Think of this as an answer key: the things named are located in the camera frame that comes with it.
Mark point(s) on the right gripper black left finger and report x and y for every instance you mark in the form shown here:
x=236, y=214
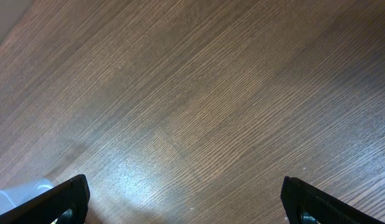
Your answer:
x=64, y=203

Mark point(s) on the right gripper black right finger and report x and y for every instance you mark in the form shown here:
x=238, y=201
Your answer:
x=303, y=203

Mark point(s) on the clear plastic container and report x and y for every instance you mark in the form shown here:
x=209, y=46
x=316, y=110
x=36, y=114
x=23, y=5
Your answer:
x=13, y=197

